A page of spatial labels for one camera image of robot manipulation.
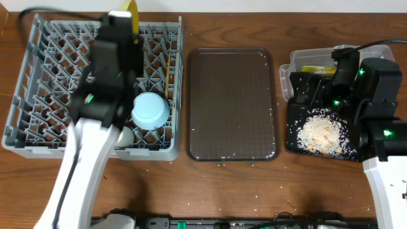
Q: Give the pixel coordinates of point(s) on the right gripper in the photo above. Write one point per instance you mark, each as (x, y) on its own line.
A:
(323, 82)

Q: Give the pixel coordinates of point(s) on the green orange snack wrapper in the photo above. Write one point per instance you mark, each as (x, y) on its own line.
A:
(319, 69)

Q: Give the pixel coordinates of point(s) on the rice and shell pile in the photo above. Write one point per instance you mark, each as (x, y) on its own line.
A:
(326, 133)

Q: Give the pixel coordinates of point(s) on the yellow plate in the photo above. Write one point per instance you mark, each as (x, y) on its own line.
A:
(131, 6)

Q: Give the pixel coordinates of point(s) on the light blue bowl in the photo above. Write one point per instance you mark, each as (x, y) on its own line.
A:
(150, 111)

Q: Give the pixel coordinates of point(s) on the small white cup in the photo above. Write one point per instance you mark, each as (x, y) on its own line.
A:
(126, 138)

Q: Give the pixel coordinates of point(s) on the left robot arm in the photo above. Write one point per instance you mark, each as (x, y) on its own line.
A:
(98, 109)

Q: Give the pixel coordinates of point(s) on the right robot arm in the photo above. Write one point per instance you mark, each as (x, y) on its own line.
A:
(365, 130)

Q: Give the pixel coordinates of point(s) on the grey dishwasher rack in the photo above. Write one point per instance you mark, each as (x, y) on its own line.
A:
(55, 57)

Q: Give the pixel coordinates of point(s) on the black rectangular tray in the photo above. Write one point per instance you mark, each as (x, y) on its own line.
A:
(295, 140)

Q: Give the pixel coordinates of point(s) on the clear plastic bin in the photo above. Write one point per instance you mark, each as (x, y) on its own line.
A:
(322, 57)

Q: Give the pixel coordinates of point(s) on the dark brown serving tray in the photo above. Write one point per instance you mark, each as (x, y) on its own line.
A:
(232, 105)

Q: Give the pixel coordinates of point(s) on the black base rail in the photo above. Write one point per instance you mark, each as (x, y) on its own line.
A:
(121, 218)

